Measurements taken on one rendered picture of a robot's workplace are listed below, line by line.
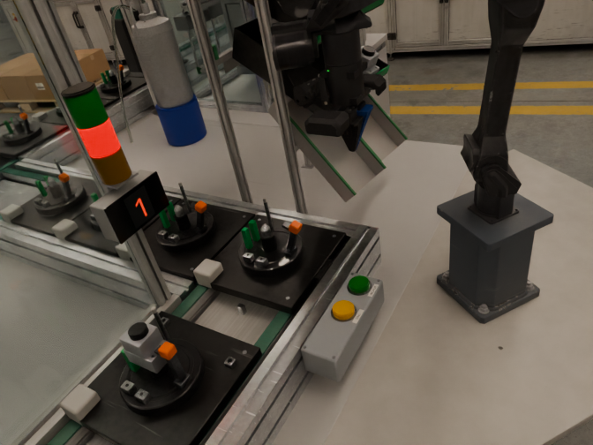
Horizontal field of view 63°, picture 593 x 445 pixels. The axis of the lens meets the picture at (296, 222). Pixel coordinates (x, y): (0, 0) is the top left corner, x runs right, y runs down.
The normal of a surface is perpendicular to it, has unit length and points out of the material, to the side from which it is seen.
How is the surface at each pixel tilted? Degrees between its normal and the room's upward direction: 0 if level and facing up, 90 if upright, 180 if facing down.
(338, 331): 0
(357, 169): 45
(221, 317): 0
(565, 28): 90
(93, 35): 90
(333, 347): 0
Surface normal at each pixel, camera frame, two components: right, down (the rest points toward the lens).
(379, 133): 0.42, -0.37
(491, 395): -0.16, -0.80
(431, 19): -0.36, 0.60
